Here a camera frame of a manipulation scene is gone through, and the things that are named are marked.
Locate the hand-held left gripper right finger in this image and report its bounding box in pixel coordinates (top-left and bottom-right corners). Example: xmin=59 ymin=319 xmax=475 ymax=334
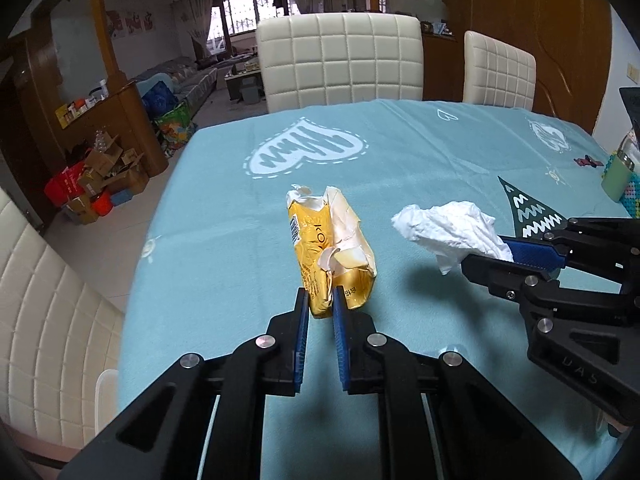
xmin=332 ymin=286 xmax=583 ymax=480

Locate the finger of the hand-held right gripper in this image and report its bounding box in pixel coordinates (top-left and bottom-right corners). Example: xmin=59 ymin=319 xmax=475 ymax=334
xmin=497 ymin=217 xmax=640 ymax=293
xmin=461 ymin=254 xmax=561 ymax=306

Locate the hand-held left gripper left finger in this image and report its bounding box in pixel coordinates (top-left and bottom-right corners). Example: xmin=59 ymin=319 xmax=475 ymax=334
xmin=57 ymin=287 xmax=311 ymax=480

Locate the white paper tissue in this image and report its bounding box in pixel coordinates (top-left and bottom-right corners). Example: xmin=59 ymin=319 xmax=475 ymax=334
xmin=391 ymin=201 xmax=515 ymax=276

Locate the yellow snack wrapper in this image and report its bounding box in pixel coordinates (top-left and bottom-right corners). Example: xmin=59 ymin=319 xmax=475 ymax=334
xmin=285 ymin=184 xmax=378 ymax=320

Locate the green thermos cup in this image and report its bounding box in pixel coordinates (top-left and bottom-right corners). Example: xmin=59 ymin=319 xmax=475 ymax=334
xmin=600 ymin=147 xmax=637 ymax=204

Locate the beaded tissue box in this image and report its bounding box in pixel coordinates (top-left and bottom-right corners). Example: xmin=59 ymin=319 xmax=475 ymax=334
xmin=620 ymin=170 xmax=640 ymax=221

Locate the white quilted chair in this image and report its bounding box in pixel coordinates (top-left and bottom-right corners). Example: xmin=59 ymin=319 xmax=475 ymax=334
xmin=255 ymin=12 xmax=425 ymax=113
xmin=0 ymin=185 xmax=126 ymax=456
xmin=462 ymin=30 xmax=537 ymax=111

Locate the white plastic container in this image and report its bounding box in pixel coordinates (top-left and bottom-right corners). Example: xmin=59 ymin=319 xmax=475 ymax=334
xmin=95 ymin=369 xmax=121 ymax=438

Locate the wooden sideboard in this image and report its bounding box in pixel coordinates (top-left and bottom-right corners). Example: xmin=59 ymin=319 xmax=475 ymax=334
xmin=422 ymin=20 xmax=466 ymax=103

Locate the wooden door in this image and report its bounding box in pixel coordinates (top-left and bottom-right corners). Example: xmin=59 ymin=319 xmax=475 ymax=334
xmin=440 ymin=0 xmax=613 ymax=136

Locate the colourful shopping bag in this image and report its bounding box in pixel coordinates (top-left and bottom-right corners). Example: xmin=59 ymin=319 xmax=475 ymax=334
xmin=152 ymin=102 xmax=197 ymax=153

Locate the pile of cardboard boxes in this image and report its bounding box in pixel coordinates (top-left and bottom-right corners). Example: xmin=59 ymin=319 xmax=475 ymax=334
xmin=65 ymin=132 xmax=151 ymax=223

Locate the wooden partition cabinet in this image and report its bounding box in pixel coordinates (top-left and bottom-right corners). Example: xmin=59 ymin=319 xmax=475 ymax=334
xmin=20 ymin=80 xmax=168 ymax=201

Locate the coffee table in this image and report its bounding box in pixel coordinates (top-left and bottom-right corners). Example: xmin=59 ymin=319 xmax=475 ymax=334
xmin=224 ymin=62 xmax=263 ymax=103

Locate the blue bag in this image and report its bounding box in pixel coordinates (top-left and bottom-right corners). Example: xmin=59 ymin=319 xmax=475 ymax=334
xmin=141 ymin=81 xmax=178 ymax=116

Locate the grey sofa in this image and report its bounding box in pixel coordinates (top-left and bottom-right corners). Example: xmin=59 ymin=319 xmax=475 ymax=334
xmin=132 ymin=57 xmax=219 ymax=116

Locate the barred window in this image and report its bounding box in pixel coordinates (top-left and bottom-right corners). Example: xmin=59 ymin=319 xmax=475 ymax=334
xmin=210 ymin=0 xmax=288 ymax=53

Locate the row of wall pictures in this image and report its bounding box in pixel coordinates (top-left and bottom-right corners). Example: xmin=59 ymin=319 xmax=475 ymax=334
xmin=105 ymin=8 xmax=153 ymax=38

